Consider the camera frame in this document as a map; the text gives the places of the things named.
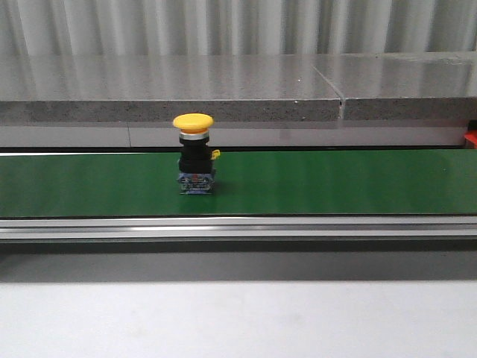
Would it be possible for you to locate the yellow mushroom push button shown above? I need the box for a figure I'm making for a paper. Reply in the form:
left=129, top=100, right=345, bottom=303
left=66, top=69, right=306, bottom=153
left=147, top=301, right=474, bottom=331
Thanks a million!
left=173, top=113, right=221, bottom=195

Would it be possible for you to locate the green conveyor belt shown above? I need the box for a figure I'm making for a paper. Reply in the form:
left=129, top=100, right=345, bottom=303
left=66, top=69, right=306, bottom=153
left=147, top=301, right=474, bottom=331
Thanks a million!
left=1, top=149, right=476, bottom=218

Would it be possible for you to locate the grey stone slab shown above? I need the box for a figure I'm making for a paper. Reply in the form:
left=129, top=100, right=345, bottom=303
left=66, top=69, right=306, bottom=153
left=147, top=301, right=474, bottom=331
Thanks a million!
left=1, top=52, right=476, bottom=125

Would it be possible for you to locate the red plastic part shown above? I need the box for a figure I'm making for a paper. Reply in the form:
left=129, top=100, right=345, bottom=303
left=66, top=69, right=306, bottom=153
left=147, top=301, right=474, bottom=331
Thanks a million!
left=464, top=120, right=477, bottom=149

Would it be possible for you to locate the white curtain backdrop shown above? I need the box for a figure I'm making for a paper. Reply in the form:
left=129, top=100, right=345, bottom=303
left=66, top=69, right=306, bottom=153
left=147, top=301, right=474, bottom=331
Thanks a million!
left=1, top=1, right=476, bottom=56

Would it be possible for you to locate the aluminium conveyor side rail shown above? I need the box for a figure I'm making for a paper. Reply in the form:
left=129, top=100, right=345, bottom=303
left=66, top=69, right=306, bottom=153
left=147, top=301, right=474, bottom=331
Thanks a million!
left=1, top=216, right=476, bottom=244

